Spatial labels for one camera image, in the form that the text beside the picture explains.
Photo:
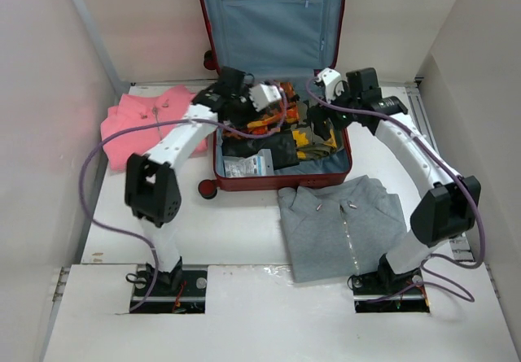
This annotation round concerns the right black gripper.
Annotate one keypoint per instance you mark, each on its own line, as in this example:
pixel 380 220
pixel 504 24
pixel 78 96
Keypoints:
pixel 319 115

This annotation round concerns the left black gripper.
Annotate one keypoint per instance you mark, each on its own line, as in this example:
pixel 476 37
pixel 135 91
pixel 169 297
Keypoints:
pixel 251 112

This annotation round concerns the green yellow camouflage garment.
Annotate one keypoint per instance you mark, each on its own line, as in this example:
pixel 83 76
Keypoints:
pixel 309 145

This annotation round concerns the orange camouflage garment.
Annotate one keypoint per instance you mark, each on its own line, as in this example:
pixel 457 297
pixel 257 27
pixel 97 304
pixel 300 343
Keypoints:
pixel 276 115

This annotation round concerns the black leather pouch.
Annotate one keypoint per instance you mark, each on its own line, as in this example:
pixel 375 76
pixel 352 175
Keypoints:
pixel 281 145

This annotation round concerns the white wet wipes packet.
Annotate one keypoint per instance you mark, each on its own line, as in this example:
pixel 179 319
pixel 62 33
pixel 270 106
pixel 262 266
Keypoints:
pixel 258 165

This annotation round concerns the red suitcase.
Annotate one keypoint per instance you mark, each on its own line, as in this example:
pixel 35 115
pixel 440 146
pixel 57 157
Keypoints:
pixel 286 40

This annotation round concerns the pink zip hoodie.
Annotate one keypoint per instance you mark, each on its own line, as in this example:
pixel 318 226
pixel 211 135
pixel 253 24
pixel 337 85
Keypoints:
pixel 136 111

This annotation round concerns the grey zip hoodie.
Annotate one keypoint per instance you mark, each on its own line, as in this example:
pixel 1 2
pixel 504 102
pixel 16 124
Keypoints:
pixel 340 230

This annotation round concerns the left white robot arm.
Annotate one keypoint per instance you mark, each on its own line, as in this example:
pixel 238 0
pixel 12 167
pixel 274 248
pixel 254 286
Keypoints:
pixel 151 188

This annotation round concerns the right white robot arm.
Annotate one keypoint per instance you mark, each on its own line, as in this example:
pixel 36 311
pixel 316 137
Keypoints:
pixel 449 201

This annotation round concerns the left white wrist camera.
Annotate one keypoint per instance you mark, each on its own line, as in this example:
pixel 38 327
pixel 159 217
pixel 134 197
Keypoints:
pixel 263 95

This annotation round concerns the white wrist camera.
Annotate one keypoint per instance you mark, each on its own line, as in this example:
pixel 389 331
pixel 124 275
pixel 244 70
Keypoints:
pixel 332 83
pixel 263 95

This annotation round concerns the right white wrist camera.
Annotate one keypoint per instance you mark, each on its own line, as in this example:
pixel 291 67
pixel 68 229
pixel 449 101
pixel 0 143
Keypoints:
pixel 332 83

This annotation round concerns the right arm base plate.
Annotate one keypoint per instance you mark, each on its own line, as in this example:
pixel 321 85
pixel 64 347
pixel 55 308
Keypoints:
pixel 402 296

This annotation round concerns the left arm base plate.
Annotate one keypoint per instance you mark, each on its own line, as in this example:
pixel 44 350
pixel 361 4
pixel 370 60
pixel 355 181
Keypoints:
pixel 188 298

